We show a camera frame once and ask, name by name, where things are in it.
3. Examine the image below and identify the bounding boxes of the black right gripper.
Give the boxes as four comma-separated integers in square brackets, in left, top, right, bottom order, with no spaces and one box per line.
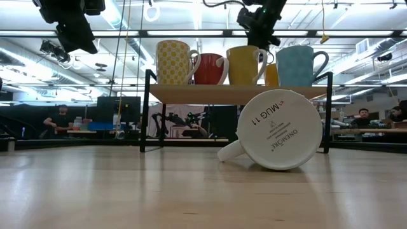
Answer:
[247,22,282,51]

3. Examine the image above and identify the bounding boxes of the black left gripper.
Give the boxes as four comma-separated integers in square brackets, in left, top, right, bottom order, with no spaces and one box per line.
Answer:
[31,0,106,55]

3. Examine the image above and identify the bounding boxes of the plain yellow mug white handle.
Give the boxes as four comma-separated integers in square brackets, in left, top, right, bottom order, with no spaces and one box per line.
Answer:
[226,45,268,86]

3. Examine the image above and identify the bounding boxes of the orange-yellow mug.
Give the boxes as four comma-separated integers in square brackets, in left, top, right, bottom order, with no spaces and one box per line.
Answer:
[263,62,280,87]

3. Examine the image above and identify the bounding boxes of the blue faceted mug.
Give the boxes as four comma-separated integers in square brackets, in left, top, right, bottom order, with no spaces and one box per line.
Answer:
[275,45,330,87]

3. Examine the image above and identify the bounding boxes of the red mug white interior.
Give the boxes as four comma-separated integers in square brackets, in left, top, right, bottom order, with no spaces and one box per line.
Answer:
[193,53,230,86]

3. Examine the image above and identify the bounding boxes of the light green mug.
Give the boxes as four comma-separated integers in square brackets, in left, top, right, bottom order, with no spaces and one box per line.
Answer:
[217,88,324,171]

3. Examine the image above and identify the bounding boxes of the yellow polka dot mug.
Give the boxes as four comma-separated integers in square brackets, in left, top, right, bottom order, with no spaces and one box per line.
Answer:
[155,39,202,86]

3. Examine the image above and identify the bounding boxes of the black ceiling-mounted device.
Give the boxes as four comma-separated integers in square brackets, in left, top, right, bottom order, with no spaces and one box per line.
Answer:
[39,39,71,64]

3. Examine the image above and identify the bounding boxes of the wooden shelf black metal legs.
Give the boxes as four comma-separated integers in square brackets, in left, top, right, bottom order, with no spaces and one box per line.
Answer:
[139,69,334,154]

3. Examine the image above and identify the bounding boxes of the blue storage bin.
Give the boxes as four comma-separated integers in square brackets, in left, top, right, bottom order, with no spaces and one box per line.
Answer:
[88,121,115,132]

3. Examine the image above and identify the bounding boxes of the white air vent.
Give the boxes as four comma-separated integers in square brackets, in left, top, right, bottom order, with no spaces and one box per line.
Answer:
[355,38,370,55]

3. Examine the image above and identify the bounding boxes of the white fabric backdrop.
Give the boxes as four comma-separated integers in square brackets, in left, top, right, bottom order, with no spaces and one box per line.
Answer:
[148,104,207,137]

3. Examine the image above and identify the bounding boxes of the wooden background table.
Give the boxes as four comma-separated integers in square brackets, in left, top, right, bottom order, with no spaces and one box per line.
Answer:
[330,127,407,136]

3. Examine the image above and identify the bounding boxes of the black hanging cable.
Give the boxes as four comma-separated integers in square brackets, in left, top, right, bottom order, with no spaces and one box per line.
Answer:
[109,0,127,98]

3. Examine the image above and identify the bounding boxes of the yellow hanging rope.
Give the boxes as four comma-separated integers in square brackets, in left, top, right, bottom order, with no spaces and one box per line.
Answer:
[116,0,132,134]

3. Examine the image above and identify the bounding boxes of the yellow hanging cable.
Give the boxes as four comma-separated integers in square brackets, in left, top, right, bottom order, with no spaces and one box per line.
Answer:
[319,0,330,45]

